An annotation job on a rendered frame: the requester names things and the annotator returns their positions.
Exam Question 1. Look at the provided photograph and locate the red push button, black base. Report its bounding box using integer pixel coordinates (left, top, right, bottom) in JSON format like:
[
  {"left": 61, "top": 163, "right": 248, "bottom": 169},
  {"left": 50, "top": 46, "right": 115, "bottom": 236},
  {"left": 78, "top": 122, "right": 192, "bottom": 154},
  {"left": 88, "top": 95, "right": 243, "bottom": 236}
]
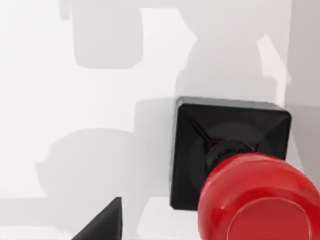
[{"left": 169, "top": 95, "right": 320, "bottom": 240}]

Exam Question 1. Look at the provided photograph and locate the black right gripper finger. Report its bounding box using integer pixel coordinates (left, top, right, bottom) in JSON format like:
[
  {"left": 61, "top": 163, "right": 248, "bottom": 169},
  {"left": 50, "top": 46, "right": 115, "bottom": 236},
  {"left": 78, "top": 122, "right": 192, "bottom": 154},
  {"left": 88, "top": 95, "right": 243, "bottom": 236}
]
[{"left": 71, "top": 196, "right": 125, "bottom": 240}]

